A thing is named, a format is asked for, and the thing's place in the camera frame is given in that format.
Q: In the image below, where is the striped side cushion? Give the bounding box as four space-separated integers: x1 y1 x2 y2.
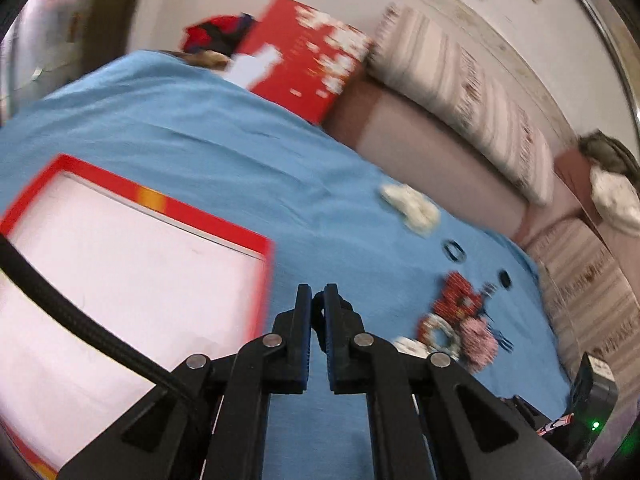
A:
524 216 640 391

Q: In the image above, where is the red floral box lid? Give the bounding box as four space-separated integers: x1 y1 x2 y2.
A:
224 0 372 125

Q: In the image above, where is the red checkered scrunchie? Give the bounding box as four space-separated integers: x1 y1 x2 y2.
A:
459 318 498 373

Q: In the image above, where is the black braided cable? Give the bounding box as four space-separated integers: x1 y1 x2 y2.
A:
0 233 198 406

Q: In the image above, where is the blue towel cloth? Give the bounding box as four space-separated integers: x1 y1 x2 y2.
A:
1 51 570 479

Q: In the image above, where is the grey fur garment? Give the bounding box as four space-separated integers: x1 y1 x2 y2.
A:
578 130 639 237

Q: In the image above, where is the pink padded headboard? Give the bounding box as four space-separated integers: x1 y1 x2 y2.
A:
322 75 593 247

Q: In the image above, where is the red polka dot scrunchie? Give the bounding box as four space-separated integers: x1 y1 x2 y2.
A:
433 272 483 326

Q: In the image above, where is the blue striped strap watch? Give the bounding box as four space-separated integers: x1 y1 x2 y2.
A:
480 283 514 353

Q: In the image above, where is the cream white scrunchie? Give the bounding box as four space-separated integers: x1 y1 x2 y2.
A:
378 183 440 236

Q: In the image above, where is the red dark clothing pile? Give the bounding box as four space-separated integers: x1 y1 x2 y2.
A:
181 13 256 58

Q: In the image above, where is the red tray box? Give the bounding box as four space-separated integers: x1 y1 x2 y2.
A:
1 155 273 479

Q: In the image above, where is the white pearl bracelet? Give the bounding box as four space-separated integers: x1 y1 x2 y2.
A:
416 313 463 361

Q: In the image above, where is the striped long pillow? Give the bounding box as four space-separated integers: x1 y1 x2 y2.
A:
369 4 554 206

